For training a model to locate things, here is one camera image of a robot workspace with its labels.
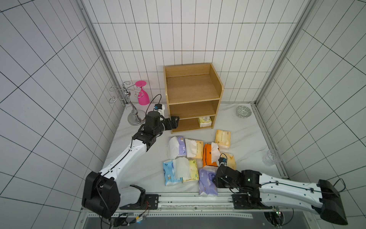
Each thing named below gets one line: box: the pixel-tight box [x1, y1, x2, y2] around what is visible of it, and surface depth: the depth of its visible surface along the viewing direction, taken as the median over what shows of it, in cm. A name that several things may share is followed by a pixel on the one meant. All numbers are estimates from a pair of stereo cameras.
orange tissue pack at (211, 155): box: [203, 142, 221, 167], surface depth 85 cm
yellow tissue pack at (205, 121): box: [198, 116, 213, 128], surface depth 102 cm
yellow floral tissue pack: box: [183, 159, 199, 182], surface depth 80 cm
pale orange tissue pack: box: [224, 153, 237, 171], surface depth 85 cm
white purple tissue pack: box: [166, 136, 187, 160], surface depth 89 cm
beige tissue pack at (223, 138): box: [214, 129, 232, 150], surface depth 95 cm
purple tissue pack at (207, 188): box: [198, 165, 219, 198], surface depth 77 cm
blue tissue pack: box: [162, 159, 183, 187], surface depth 80 cm
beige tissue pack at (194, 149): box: [184, 138, 204, 159], surface depth 89 cm
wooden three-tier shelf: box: [163, 62, 225, 135], surface depth 90 cm
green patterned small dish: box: [235, 105, 253, 119], surface depth 112 cm
